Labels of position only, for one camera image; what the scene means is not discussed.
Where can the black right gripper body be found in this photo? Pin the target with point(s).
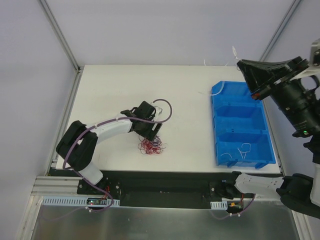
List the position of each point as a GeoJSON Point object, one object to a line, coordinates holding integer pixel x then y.
{"type": "Point", "coordinates": [279, 81]}

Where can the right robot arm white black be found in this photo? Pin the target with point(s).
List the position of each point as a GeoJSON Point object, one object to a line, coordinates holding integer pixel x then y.
{"type": "Point", "coordinates": [298, 192]}

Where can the left aluminium frame post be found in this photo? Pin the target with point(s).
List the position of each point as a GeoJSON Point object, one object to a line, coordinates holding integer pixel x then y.
{"type": "Point", "coordinates": [59, 35]}

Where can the blue storage bin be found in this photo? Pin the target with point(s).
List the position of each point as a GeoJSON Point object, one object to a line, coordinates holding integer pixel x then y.
{"type": "Point", "coordinates": [238, 119]}
{"type": "Point", "coordinates": [232, 92]}
{"type": "Point", "coordinates": [250, 150]}

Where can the blue near storage bin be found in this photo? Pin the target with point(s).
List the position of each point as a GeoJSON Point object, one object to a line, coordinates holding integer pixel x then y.
{"type": "Point", "coordinates": [250, 150]}

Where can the right aluminium frame post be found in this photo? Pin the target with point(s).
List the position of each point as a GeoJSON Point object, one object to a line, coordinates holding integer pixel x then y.
{"type": "Point", "coordinates": [283, 24]}

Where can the right white cable duct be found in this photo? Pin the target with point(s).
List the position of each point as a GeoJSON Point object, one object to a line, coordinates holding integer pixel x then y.
{"type": "Point", "coordinates": [219, 205]}

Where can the left white cable duct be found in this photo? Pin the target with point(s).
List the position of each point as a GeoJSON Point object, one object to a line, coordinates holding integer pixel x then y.
{"type": "Point", "coordinates": [68, 201]}

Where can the aluminium frame post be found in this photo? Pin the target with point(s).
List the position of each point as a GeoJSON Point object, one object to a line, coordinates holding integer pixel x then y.
{"type": "Point", "coordinates": [283, 24]}
{"type": "Point", "coordinates": [59, 35]}

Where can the blue middle storage bin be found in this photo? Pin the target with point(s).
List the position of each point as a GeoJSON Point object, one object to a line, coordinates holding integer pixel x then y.
{"type": "Point", "coordinates": [238, 119]}

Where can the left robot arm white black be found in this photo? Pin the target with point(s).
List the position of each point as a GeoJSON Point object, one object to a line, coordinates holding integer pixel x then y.
{"type": "Point", "coordinates": [78, 143]}

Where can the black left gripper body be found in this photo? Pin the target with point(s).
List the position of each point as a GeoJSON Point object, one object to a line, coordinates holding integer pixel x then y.
{"type": "Point", "coordinates": [152, 132]}

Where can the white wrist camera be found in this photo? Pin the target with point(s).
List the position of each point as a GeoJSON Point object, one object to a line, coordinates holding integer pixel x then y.
{"type": "Point", "coordinates": [157, 112]}
{"type": "Point", "coordinates": [314, 58]}

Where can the white cable duct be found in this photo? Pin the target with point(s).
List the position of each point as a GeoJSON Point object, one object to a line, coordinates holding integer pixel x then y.
{"type": "Point", "coordinates": [68, 201]}
{"type": "Point", "coordinates": [219, 205]}

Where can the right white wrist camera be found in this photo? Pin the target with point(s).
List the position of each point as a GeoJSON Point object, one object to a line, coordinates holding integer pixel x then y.
{"type": "Point", "coordinates": [314, 58]}

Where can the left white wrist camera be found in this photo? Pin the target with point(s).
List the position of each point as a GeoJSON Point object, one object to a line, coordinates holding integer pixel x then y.
{"type": "Point", "coordinates": [157, 112]}

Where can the blue far storage bin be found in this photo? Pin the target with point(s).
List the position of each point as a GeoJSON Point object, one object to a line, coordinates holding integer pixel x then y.
{"type": "Point", "coordinates": [232, 92]}

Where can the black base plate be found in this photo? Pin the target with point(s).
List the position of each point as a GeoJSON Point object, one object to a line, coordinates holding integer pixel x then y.
{"type": "Point", "coordinates": [147, 189]}

